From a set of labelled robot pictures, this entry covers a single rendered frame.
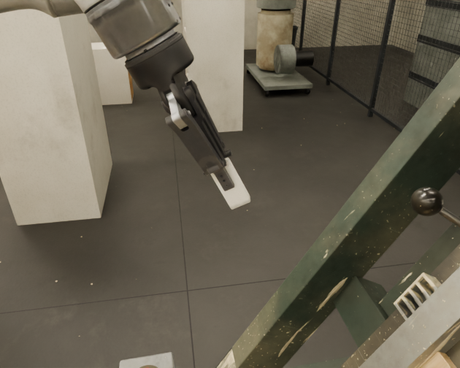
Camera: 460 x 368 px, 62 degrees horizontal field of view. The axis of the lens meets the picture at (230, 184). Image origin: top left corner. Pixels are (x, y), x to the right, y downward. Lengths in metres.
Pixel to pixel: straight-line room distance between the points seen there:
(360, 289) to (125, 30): 0.63
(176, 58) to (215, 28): 3.65
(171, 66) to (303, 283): 0.53
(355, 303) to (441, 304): 0.24
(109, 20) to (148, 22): 0.04
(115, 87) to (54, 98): 2.77
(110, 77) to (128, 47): 4.97
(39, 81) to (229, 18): 2.08
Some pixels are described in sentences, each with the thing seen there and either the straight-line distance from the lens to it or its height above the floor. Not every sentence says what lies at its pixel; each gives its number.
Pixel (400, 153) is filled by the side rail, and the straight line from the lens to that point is 0.74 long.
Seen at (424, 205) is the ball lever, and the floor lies 1.45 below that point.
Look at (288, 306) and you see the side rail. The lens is 0.84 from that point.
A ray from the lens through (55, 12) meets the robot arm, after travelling 0.59.
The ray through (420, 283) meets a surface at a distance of 0.67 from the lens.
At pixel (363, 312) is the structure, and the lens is 0.81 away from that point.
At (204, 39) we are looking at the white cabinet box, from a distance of 4.09.
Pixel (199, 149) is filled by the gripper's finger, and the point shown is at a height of 1.52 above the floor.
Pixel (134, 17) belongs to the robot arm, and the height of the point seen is 1.66.
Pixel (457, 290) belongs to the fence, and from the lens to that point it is 0.62.
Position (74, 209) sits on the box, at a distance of 3.08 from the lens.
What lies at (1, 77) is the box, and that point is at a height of 1.09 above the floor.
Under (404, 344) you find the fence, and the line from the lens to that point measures 0.65.
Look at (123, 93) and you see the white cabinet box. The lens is 5.45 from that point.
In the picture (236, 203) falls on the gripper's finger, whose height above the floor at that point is 1.42.
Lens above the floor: 1.71
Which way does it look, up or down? 31 degrees down
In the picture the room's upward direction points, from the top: straight up
